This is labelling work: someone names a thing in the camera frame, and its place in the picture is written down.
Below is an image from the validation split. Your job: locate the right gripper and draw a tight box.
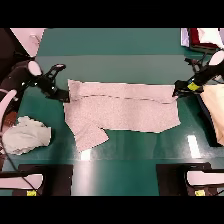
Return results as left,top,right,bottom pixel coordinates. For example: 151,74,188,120
171,79,202,99

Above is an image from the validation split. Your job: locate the white garment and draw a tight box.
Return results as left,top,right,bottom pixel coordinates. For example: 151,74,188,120
197,28,224,46

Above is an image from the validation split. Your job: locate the beige garment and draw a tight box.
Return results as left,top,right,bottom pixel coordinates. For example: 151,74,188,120
199,83,224,147

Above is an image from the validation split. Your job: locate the black cable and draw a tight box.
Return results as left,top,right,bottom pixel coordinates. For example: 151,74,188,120
0,138,42,197

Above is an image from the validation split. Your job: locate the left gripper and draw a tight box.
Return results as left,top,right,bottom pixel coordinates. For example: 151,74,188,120
40,77,70,103

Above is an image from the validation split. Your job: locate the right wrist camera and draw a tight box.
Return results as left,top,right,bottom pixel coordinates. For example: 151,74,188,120
184,57,207,74

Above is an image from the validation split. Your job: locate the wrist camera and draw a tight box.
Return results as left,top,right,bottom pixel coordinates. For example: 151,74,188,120
45,63,67,82
184,57,207,74

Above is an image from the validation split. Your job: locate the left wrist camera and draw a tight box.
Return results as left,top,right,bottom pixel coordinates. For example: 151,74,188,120
45,63,67,82

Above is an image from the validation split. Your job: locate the grey T-shirt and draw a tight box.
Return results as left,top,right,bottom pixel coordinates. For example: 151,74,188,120
62,78,182,153

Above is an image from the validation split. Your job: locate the pale green garment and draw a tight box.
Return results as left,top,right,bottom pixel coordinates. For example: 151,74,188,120
1,115,53,156

